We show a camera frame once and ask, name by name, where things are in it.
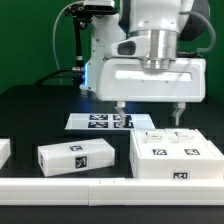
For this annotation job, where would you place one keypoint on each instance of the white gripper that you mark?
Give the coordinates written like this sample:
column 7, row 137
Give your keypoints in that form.
column 124, row 80

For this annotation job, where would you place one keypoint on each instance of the long white cabinet door panel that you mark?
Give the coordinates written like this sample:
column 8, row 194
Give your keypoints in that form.
column 151, row 143

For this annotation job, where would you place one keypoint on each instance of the white cabinet body box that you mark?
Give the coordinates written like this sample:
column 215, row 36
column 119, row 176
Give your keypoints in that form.
column 172, row 167

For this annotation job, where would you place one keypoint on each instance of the small white cabinet panel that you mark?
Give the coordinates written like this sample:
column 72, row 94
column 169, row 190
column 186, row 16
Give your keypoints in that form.
column 188, row 143

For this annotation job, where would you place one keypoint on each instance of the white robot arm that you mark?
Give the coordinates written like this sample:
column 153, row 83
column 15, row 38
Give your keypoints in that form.
column 149, row 51

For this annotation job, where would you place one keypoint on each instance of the white cabinet drawer block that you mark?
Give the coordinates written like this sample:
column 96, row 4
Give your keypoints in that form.
column 76, row 156

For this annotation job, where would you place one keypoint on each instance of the white sheet with fiducial markers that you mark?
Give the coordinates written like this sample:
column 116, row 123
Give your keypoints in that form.
column 95, row 121

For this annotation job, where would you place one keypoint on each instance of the white front border rail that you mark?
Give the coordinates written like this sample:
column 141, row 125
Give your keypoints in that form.
column 111, row 191

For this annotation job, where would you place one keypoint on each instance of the white border rail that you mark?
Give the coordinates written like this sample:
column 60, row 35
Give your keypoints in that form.
column 111, row 191
column 5, row 151

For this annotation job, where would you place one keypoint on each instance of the white left border rail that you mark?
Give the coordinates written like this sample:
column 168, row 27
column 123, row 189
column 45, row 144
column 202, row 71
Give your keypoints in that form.
column 5, row 151

